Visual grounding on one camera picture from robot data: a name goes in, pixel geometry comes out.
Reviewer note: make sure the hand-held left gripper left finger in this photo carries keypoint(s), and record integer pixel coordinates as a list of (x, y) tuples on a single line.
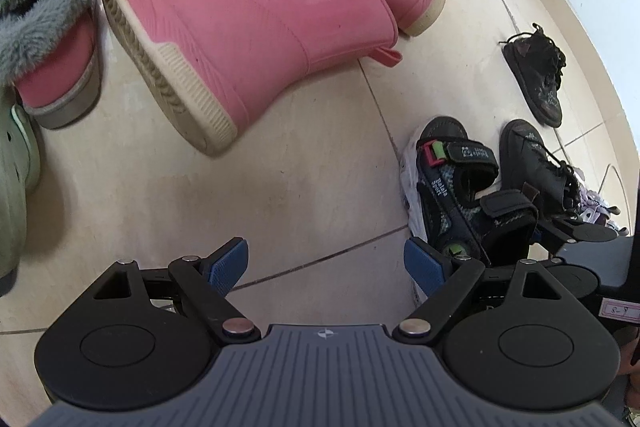
[(227, 264)]

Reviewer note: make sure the black sport sandal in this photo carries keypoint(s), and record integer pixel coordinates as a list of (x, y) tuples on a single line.
[(450, 207)]

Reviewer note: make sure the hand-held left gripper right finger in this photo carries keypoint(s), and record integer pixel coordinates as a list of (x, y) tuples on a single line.
[(425, 267)]

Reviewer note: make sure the purple mesh sneaker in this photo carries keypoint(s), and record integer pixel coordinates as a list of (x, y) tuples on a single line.
[(595, 202)]

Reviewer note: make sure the green clog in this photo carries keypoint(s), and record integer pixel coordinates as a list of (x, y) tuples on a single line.
[(12, 187)]

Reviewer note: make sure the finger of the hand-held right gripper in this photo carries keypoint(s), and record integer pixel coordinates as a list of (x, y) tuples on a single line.
[(580, 232)]

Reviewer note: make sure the pink fur-lined slipper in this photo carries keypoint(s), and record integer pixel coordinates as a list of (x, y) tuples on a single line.
[(55, 57)]

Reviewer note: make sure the black lace-up boot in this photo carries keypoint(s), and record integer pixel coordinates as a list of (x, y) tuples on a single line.
[(540, 82), (530, 167)]

